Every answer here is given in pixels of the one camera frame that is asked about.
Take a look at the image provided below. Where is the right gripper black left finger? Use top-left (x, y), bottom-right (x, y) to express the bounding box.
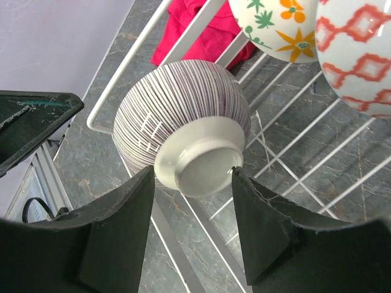
top-left (1, 166), bottom-right (155, 292)

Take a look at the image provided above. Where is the blue triangle pattern bowl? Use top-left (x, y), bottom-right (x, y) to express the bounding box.
top-left (315, 0), bottom-right (390, 119)

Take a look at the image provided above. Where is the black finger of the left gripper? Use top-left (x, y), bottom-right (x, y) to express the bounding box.
top-left (1, 90), bottom-right (84, 176)

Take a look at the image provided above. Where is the red folded t-shirt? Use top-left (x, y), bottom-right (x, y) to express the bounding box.
top-left (151, 0), bottom-right (241, 66)

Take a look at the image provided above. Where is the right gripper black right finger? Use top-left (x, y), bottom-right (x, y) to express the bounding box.
top-left (232, 167), bottom-right (390, 292)

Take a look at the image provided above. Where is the white wire dish rack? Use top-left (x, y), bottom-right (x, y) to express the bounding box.
top-left (86, 0), bottom-right (391, 293)

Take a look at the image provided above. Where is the floral orange green bowl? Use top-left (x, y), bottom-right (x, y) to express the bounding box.
top-left (228, 0), bottom-right (318, 63)

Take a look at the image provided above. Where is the purple striped bowl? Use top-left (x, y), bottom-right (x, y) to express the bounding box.
top-left (112, 60), bottom-right (250, 198)

